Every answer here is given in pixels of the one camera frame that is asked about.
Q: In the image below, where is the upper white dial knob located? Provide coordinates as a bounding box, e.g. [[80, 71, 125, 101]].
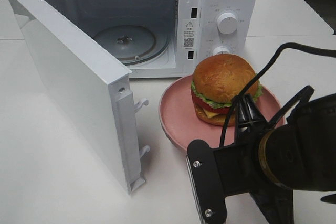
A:
[[216, 10, 238, 35]]

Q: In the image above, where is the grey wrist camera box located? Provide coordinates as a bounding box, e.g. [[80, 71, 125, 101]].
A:
[[186, 140, 227, 223]]

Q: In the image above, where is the white microwave oven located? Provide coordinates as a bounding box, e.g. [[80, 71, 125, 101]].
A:
[[78, 0, 255, 78]]

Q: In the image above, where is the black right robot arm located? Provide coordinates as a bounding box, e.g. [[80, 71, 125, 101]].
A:
[[214, 94, 335, 223]]

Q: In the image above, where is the white dial knob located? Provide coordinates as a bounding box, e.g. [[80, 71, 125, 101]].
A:
[[213, 46, 232, 56], [216, 10, 238, 35]]

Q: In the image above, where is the lower white dial knob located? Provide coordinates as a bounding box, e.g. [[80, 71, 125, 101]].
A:
[[213, 46, 232, 56]]

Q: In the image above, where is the burger with lettuce and cheese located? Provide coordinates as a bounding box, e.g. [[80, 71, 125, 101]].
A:
[[191, 54, 256, 126]]

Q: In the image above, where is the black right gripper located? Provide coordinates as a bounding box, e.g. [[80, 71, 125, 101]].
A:
[[212, 95, 297, 223]]

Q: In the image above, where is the white microwave door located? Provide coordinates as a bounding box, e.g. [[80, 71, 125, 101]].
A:
[[9, 0, 150, 193]]

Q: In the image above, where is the pink round plate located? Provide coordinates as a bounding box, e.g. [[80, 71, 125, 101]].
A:
[[159, 75, 281, 153]]

